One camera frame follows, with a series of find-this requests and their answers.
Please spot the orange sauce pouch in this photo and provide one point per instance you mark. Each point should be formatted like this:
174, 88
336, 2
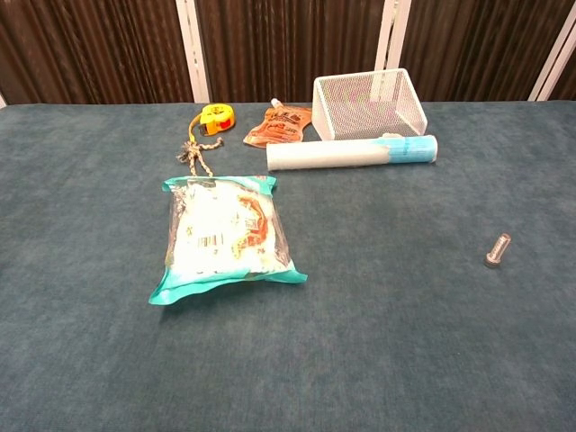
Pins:
279, 128

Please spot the metal screw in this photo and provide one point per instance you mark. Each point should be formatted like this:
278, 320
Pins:
497, 252

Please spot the teal noodle packet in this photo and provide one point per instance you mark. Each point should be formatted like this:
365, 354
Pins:
216, 234

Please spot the yellow tape measure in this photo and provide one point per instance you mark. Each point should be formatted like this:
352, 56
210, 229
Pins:
216, 118

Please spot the brown corrugated partition panel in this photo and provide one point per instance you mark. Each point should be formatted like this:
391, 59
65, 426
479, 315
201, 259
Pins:
477, 45
90, 49
292, 45
568, 87

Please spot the white mesh basket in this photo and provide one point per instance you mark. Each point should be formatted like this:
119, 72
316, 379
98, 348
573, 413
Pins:
369, 112

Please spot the blue felt table mat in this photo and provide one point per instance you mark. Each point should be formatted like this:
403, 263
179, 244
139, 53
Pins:
135, 360

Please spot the white and blue tube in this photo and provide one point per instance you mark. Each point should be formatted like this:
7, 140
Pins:
324, 155

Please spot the white partition post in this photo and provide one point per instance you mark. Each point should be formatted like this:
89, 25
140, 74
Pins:
193, 49
2, 101
555, 58
393, 36

